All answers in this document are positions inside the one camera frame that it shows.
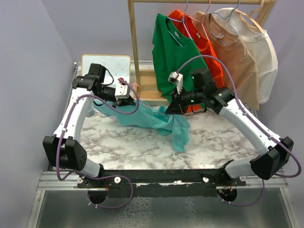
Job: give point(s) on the small whiteboard wooden frame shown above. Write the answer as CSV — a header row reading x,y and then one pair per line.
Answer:
x,y
118,65

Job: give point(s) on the teal t-shirt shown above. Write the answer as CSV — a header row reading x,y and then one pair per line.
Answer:
x,y
147,117

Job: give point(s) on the green t-shirt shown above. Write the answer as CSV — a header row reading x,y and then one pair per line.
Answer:
x,y
171,50

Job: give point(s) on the pink wire hanger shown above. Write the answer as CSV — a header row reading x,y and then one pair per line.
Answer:
x,y
143,103

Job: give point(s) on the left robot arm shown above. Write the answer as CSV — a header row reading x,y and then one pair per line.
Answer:
x,y
63,149

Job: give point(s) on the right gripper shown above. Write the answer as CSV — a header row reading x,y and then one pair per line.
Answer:
x,y
176,106

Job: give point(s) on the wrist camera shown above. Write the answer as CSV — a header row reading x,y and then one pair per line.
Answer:
x,y
122,91
177,79

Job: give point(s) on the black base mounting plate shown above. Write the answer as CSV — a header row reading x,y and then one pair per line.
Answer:
x,y
154,183

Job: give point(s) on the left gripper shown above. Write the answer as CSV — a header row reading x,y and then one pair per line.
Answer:
x,y
122,102

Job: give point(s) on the cream white t-shirt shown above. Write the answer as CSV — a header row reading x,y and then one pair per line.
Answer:
x,y
263,52

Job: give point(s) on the wooden hanger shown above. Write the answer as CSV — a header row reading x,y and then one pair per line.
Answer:
x,y
248,21

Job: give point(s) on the blue wire hanger green shirt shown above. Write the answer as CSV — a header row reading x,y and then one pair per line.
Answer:
x,y
179,20

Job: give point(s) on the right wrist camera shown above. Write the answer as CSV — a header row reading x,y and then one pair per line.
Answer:
x,y
177,79

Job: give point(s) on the orange t-shirt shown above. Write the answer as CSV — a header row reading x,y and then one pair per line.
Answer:
x,y
205,48

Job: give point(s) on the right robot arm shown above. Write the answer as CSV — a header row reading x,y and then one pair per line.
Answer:
x,y
270,147

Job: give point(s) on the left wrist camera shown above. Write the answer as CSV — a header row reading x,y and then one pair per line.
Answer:
x,y
122,91

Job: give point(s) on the wooden clothes rack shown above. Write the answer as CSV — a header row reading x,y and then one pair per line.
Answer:
x,y
146,77

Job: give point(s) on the tan t-shirt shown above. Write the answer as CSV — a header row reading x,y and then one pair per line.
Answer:
x,y
238,60

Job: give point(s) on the small clear plastic cup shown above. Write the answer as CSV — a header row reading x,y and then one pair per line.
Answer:
x,y
90,113

